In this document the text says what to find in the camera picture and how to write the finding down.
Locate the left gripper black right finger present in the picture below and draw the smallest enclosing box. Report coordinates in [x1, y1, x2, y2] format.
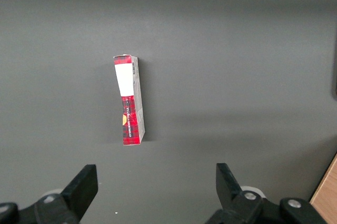
[204, 162, 327, 224]

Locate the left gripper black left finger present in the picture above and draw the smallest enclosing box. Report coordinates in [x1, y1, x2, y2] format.
[0, 164, 98, 224]

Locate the wooden drawer cabinet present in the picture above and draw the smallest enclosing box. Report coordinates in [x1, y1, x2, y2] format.
[310, 152, 337, 224]

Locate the red plaid cardboard box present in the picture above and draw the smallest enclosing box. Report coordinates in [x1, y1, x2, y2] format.
[113, 54, 146, 147]

